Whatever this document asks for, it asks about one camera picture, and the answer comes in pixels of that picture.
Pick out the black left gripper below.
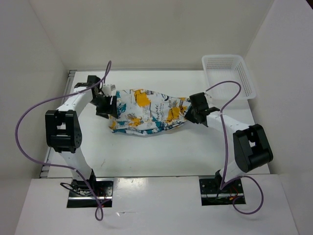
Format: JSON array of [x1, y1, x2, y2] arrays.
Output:
[[89, 94, 118, 119]]

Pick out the printed white teal yellow shorts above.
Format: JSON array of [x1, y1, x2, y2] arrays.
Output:
[[109, 89, 191, 136]]

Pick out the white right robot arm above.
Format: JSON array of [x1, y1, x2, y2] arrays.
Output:
[[185, 93, 273, 192]]

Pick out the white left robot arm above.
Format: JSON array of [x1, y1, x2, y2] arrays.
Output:
[[45, 75, 117, 196]]

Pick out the white plastic basket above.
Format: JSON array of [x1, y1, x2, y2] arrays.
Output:
[[201, 54, 256, 100]]

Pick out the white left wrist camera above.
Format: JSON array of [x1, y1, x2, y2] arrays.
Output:
[[101, 84, 116, 96]]

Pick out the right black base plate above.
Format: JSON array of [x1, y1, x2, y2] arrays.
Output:
[[199, 176, 246, 206]]

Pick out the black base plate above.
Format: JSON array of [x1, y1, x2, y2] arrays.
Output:
[[199, 176, 246, 206], [60, 178, 114, 209]]

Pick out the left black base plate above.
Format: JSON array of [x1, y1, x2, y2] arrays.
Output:
[[60, 178, 114, 209]]

